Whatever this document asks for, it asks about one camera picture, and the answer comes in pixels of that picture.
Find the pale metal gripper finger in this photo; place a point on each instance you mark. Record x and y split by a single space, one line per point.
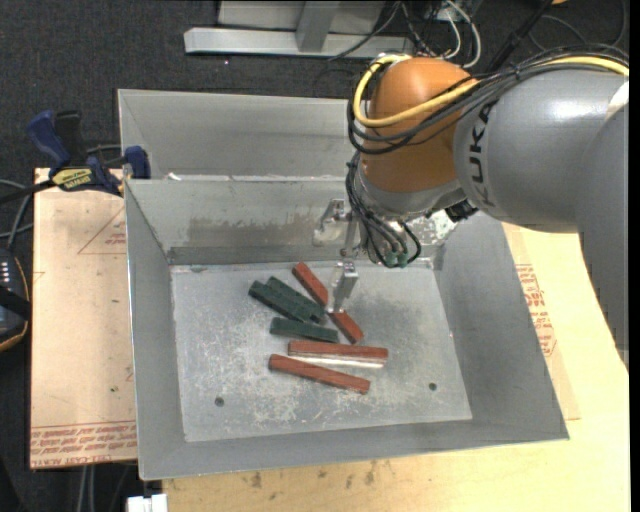
344 290
330 225

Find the dark green flat block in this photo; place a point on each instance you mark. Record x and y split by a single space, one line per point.
300 298
280 304
302 330

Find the red-brown flat block pale side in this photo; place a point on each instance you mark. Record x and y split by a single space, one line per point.
337 351

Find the grey metal bin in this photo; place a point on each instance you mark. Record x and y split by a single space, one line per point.
230 380

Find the brown cardboard board red print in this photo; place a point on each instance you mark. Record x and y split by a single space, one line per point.
80 310

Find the black cylinder on white bracket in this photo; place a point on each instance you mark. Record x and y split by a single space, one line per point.
457 212

